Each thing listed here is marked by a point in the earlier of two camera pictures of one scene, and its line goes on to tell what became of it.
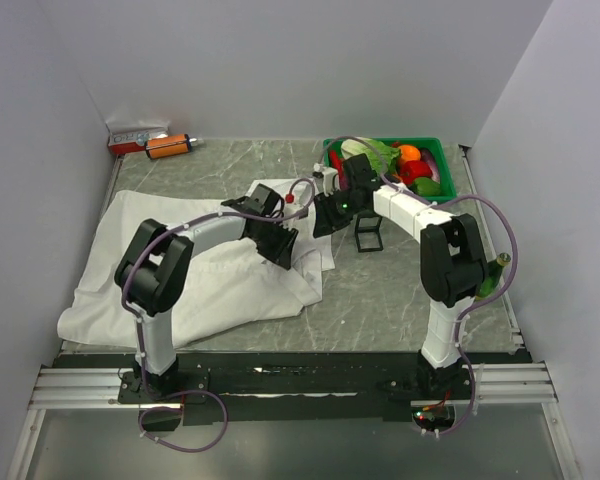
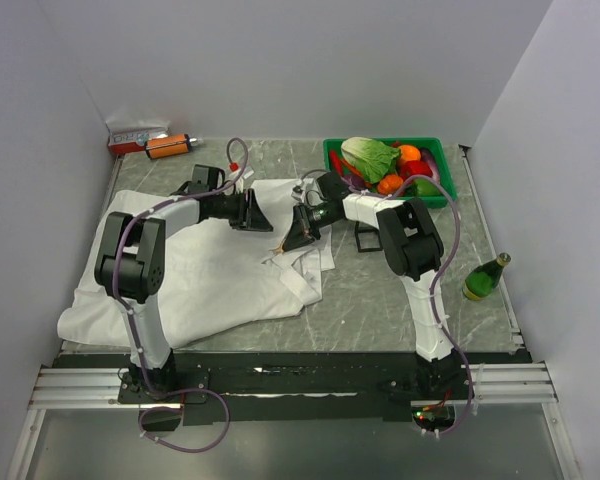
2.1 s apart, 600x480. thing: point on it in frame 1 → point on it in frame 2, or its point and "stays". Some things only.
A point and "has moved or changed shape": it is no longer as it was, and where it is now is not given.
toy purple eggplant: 427,156 stays
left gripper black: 282,251 → 250,214
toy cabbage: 382,157 stays
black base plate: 293,387 stays
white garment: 231,282 has moved or changed shape
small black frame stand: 357,230 stays
